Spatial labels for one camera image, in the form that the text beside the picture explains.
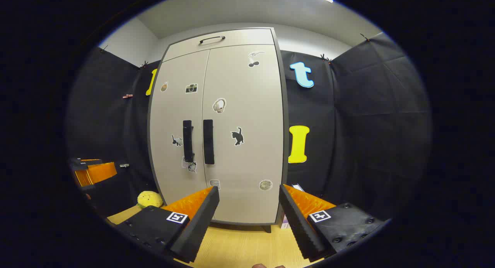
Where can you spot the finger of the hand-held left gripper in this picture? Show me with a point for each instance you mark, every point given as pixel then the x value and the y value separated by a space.
pixel 83 164
pixel 96 173

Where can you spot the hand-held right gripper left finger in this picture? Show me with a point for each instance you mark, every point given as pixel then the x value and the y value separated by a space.
pixel 201 221

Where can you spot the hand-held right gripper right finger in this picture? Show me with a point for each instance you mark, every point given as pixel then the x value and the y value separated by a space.
pixel 297 225

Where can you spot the white double-door shoe cabinet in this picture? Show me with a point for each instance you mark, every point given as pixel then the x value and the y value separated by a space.
pixel 286 144

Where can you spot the white camera-sticker cabinet door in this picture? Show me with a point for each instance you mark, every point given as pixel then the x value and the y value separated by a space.
pixel 170 113

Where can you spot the white headphone-sticker cabinet door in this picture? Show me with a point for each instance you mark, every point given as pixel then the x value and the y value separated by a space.
pixel 255 105

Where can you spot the white cabinet drawer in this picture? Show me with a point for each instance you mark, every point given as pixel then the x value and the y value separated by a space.
pixel 239 38

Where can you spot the yellow plush toy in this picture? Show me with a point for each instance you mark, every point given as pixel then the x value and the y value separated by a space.
pixel 150 199

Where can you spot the black backdrop cloth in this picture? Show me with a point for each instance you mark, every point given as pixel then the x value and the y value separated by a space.
pixel 367 125

